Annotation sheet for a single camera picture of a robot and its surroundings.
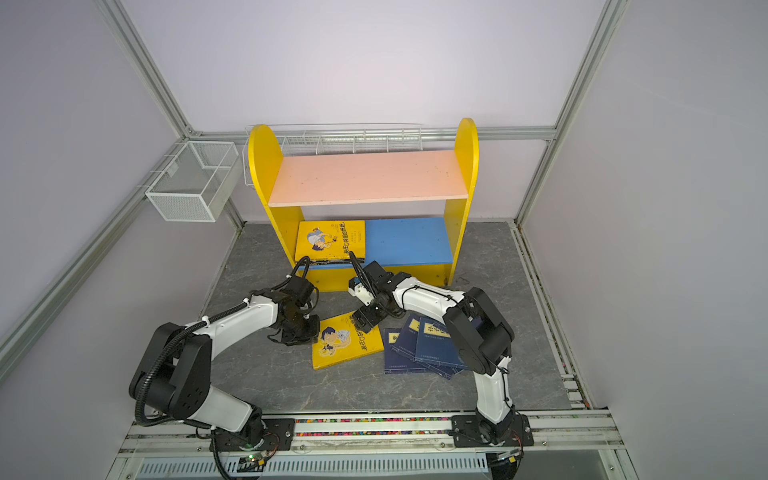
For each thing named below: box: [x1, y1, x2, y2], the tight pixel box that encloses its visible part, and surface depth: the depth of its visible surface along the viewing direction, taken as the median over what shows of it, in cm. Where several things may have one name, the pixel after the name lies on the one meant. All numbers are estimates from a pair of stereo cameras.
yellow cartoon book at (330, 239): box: [295, 220, 366, 261], surface depth 93 cm
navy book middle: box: [390, 314, 464, 380], surface depth 87 cm
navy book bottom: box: [384, 328, 432, 374], surface depth 86 cm
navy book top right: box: [415, 317, 465, 367], surface depth 88 cm
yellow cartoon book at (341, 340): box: [311, 312, 384, 371], surface depth 89 cm
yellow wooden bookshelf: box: [248, 118, 480, 292], surface depth 82 cm
